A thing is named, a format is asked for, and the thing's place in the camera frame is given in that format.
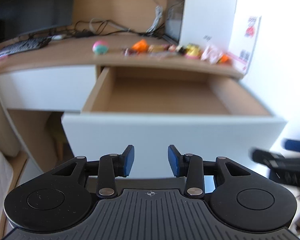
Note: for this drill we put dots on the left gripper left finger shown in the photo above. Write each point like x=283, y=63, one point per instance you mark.
x=110, y=167

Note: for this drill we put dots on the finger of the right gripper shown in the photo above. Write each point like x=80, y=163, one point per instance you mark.
x=291, y=145
x=264, y=157

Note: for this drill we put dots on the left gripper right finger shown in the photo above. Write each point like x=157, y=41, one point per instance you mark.
x=189, y=166

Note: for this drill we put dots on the orange plastic scoop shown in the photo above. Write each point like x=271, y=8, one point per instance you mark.
x=225, y=59

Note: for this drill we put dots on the white lace scrunchie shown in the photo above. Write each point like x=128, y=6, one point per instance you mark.
x=211, y=54

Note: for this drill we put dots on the yellow brown flower-lid toy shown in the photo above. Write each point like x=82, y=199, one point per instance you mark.
x=193, y=51

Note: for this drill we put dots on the black round figure keychain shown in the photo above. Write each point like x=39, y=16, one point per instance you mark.
x=180, y=50

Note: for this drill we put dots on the pink pig toy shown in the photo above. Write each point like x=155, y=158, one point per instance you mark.
x=100, y=47

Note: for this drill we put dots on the biscuit sticks pack pink eraser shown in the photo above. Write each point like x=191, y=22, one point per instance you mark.
x=158, y=48

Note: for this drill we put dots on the small orange plastic piece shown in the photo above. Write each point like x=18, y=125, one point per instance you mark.
x=141, y=46

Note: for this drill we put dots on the wooden drawer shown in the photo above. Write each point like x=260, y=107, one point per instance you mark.
x=151, y=109

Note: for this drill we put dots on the white closed drawer front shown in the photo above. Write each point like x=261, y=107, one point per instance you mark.
x=64, y=88

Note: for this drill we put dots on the black keyboard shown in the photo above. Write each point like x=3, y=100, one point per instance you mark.
x=23, y=46

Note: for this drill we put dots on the white aigo box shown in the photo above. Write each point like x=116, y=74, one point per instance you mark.
x=230, y=26

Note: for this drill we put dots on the black computer monitor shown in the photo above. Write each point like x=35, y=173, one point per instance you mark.
x=21, y=17

